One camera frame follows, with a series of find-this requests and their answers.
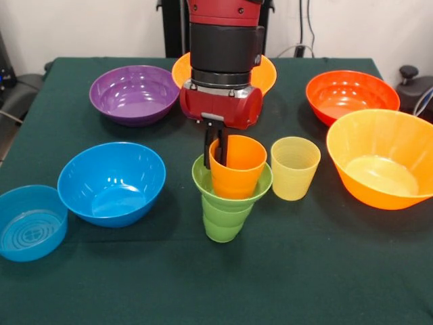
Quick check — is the dark green tablecloth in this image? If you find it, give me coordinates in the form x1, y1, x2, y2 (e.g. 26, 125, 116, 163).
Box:
0, 56, 433, 325

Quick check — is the shallow translucent blue bowl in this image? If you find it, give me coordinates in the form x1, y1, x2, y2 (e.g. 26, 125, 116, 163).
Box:
0, 184, 69, 263

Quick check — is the large orange plastic bowl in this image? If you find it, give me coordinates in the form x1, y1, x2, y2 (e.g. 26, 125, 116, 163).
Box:
171, 52, 277, 98
326, 108, 433, 211

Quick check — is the black office chair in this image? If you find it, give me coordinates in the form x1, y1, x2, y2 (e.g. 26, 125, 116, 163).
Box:
0, 60, 55, 163

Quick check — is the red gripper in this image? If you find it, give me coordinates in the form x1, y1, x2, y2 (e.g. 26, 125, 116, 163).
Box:
179, 80, 264, 169

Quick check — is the orange plastic cup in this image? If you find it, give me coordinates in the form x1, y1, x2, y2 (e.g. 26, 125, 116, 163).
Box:
208, 134, 268, 200

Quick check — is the black wall cable with plug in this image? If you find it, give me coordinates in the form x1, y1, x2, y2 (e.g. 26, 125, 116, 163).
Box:
294, 0, 306, 58

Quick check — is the green plastic cup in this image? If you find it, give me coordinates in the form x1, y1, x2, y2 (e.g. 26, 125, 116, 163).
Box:
202, 194, 253, 243

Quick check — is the green plastic bowl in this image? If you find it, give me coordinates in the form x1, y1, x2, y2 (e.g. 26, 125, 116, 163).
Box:
191, 154, 273, 206

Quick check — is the white blue cable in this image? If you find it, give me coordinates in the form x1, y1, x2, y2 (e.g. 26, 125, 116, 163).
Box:
413, 86, 433, 116

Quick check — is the purple plastic bowl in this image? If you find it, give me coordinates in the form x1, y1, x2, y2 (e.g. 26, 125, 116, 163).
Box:
89, 65, 181, 128

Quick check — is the round blue plastic bowl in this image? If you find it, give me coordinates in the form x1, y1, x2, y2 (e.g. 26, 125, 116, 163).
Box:
57, 142, 167, 229

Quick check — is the black computer case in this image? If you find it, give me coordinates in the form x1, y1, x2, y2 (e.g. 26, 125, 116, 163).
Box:
0, 32, 18, 106

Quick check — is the yellow plastic cup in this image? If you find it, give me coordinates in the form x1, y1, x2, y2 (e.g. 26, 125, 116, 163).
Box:
270, 136, 321, 202

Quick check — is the thin black wall cable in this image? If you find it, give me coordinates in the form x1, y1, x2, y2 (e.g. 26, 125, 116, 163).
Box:
306, 0, 317, 47

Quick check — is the red plastic bowl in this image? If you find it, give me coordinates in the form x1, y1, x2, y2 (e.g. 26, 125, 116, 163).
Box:
305, 70, 401, 128

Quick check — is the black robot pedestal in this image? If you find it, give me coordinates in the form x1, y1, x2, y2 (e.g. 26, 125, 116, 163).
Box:
156, 0, 275, 58

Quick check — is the black chair with knob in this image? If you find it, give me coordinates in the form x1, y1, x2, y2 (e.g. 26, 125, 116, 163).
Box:
396, 65, 433, 123

